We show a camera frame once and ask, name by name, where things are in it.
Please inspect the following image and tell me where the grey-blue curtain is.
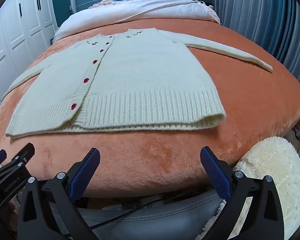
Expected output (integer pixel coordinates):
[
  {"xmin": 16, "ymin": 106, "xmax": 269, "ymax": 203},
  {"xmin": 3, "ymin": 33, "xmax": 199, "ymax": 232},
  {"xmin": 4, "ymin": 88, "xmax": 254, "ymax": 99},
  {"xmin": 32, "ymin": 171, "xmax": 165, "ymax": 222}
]
[{"xmin": 212, "ymin": 0, "xmax": 300, "ymax": 87}]

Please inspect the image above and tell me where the cream knit cardigan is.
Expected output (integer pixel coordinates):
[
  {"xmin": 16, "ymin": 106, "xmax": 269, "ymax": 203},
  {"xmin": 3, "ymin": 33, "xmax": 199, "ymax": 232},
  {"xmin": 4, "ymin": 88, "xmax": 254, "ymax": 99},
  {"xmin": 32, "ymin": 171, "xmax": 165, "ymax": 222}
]
[{"xmin": 1, "ymin": 27, "xmax": 273, "ymax": 138}]

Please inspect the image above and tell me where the grey padded bench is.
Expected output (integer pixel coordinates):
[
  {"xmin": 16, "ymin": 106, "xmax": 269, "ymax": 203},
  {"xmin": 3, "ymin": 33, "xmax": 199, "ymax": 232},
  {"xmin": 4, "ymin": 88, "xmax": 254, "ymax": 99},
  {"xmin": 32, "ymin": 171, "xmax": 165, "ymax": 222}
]
[{"xmin": 75, "ymin": 189, "xmax": 227, "ymax": 240}]

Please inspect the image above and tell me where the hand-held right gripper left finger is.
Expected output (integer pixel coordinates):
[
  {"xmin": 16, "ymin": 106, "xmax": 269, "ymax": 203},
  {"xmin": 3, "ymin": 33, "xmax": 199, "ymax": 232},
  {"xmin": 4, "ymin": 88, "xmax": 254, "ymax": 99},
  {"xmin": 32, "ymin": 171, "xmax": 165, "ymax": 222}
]
[{"xmin": 16, "ymin": 147, "xmax": 101, "ymax": 240}]

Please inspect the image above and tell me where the orange plush blanket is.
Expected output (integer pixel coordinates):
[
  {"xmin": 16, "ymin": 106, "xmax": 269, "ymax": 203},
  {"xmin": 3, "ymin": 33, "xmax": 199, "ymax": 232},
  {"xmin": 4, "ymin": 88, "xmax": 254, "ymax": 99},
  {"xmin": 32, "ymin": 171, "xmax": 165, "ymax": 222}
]
[{"xmin": 0, "ymin": 17, "xmax": 300, "ymax": 198}]

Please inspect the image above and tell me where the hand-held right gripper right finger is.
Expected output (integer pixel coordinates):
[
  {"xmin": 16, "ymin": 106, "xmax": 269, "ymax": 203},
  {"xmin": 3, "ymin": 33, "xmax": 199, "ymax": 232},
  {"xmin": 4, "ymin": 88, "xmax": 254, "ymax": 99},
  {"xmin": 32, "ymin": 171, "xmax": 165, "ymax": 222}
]
[{"xmin": 200, "ymin": 147, "xmax": 289, "ymax": 240}]

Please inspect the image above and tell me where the white duvet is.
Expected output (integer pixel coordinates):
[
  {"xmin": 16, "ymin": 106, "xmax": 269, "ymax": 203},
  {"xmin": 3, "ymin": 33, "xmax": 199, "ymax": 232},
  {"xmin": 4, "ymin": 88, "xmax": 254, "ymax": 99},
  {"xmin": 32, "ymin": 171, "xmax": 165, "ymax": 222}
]
[{"xmin": 54, "ymin": 0, "xmax": 220, "ymax": 42}]

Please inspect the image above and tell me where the black cable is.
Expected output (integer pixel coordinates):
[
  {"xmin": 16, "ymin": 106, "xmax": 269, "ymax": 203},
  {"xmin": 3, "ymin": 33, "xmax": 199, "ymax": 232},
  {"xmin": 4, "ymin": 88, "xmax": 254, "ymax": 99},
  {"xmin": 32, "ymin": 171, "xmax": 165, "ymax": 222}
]
[{"xmin": 90, "ymin": 199, "xmax": 165, "ymax": 230}]

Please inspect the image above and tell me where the white wardrobe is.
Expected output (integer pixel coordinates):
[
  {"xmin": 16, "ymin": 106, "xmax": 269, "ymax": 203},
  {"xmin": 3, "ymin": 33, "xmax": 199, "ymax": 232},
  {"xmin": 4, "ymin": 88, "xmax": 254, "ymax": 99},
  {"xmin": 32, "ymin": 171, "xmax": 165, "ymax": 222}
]
[{"xmin": 0, "ymin": 0, "xmax": 59, "ymax": 112}]

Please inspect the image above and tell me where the cream fluffy rug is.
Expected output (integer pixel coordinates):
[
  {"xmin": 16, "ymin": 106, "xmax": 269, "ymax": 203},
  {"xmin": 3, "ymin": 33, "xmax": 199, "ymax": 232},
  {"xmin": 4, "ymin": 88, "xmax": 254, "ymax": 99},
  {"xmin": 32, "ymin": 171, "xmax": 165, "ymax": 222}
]
[{"xmin": 196, "ymin": 136, "xmax": 300, "ymax": 240}]

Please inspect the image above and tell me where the pink pillow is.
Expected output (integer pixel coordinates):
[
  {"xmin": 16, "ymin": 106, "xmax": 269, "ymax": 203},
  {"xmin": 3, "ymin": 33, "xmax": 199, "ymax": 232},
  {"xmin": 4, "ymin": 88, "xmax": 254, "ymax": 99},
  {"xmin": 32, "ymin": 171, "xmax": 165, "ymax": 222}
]
[{"xmin": 88, "ymin": 0, "xmax": 117, "ymax": 9}]

